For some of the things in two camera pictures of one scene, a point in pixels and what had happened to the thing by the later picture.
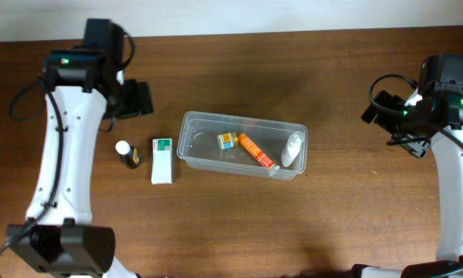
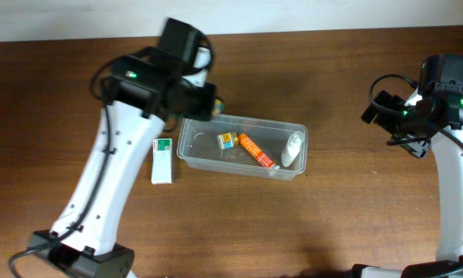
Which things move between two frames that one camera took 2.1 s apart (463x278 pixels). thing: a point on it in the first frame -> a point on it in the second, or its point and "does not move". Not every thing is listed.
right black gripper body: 399,127 does not move
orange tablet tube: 263,157 does not move
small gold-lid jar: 227,140 does not move
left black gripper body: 132,101 -> 195,100
